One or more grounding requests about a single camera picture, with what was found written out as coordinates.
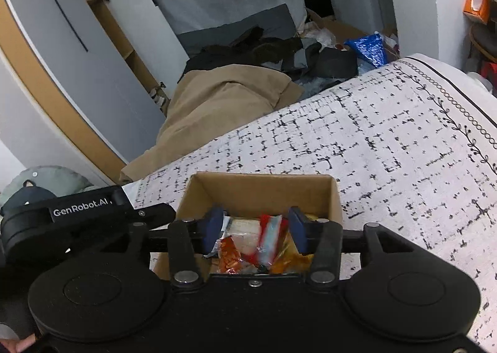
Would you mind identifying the yellow orange biscuit packet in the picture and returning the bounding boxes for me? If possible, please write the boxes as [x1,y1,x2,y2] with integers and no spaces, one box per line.
[270,234,313,275]

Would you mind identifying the patterned white bed cover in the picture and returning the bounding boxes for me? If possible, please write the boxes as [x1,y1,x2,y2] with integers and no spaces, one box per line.
[125,54,496,352]

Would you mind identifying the small orange candy packet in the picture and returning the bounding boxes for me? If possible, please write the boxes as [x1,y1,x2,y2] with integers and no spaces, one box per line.
[218,236,244,275]

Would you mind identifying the brown cardboard box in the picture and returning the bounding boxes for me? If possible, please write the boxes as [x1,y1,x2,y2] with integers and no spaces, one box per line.
[151,170,345,282]

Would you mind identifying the tan blanket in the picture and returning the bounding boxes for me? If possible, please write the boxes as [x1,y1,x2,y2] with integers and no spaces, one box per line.
[120,65,303,183]

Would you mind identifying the orange tissue box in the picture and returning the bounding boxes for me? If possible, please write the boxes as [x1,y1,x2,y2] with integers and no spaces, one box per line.
[463,0,492,24]

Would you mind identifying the white wardrobe door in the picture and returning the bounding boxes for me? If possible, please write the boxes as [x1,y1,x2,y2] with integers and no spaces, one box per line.
[6,0,165,163]

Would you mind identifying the black clothes on floor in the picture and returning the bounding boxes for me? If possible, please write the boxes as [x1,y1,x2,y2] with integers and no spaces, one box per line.
[184,26,359,82]

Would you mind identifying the long white cracker packet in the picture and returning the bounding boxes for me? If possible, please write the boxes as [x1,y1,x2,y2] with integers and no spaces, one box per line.
[226,218,261,256]

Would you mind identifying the blue foil bag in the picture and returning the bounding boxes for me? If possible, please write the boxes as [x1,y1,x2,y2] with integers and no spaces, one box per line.
[344,32,388,68]

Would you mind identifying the red candy bar packet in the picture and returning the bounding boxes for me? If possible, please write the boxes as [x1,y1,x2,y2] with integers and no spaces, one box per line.
[255,214,288,269]

